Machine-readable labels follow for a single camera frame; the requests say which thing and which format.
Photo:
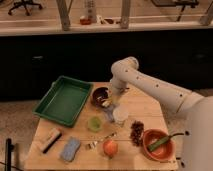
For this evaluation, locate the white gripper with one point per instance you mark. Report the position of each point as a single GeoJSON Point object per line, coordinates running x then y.
{"type": "Point", "coordinates": [115, 95]}

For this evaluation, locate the yellow banana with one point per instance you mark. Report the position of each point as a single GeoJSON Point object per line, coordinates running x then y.
{"type": "Point", "coordinates": [106, 102]}

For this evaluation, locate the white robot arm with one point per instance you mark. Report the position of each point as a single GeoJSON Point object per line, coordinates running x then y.
{"type": "Point", "coordinates": [197, 153]}

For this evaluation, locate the green plastic tray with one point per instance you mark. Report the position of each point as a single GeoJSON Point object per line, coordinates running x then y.
{"type": "Point", "coordinates": [64, 101]}

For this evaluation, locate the dark brown bowl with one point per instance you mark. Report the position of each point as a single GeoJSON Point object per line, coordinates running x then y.
{"type": "Point", "coordinates": [99, 95]}

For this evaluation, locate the blue grey cloth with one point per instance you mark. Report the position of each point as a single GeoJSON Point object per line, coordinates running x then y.
{"type": "Point", "coordinates": [109, 112]}

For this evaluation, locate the white cup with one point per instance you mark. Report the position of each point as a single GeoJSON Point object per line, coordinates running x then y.
{"type": "Point", "coordinates": [120, 115]}

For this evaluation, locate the green cup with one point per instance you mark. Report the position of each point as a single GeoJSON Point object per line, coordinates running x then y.
{"type": "Point", "coordinates": [94, 124]}

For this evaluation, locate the brown grape bunch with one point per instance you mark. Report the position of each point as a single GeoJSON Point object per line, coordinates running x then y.
{"type": "Point", "coordinates": [137, 129]}

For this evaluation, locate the wooden table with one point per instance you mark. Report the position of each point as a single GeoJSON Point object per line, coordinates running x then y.
{"type": "Point", "coordinates": [140, 106]}

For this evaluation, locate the orange fruit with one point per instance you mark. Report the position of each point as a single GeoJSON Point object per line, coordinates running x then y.
{"type": "Point", "coordinates": [110, 148]}

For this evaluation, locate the green cucumber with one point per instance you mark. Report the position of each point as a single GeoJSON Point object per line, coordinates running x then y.
{"type": "Point", "coordinates": [156, 144]}

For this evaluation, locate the wooden brush block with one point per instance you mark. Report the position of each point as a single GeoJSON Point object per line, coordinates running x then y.
{"type": "Point", "coordinates": [46, 142]}

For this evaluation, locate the blue sponge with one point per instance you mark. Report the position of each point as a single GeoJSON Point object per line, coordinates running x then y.
{"type": "Point", "coordinates": [70, 149]}

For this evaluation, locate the orange bowl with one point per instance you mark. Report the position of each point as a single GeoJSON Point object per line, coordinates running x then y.
{"type": "Point", "coordinates": [164, 152]}

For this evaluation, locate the red object on shelf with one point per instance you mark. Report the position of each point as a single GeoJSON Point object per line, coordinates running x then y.
{"type": "Point", "coordinates": [85, 21]}

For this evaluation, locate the black stand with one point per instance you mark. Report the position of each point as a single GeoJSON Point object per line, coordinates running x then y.
{"type": "Point", "coordinates": [8, 154]}

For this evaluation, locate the black office chair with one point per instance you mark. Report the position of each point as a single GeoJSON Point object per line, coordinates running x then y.
{"type": "Point", "coordinates": [24, 3]}

